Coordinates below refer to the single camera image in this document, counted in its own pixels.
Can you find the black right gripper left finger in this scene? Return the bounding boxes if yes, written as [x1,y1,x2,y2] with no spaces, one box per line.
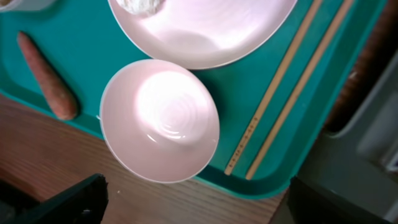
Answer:
[1,174,108,224]

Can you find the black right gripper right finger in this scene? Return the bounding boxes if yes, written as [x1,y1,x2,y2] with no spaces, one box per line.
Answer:
[287,177,390,224]

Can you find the large white plate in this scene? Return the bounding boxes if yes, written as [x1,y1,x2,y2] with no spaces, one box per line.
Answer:
[109,0,298,70]

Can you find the small tissue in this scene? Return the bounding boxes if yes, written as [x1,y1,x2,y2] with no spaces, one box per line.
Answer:
[116,0,164,16]

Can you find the grey dishwasher rack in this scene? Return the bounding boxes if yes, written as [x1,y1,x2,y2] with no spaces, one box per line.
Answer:
[271,55,397,223]

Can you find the teal serving tray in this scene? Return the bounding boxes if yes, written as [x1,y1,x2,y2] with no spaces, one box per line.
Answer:
[1,1,386,199]

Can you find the orange carrot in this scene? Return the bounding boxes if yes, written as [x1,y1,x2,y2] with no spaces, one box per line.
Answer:
[17,31,78,120]

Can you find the white bowl with food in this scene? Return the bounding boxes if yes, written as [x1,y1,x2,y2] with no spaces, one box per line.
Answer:
[1,0,56,13]

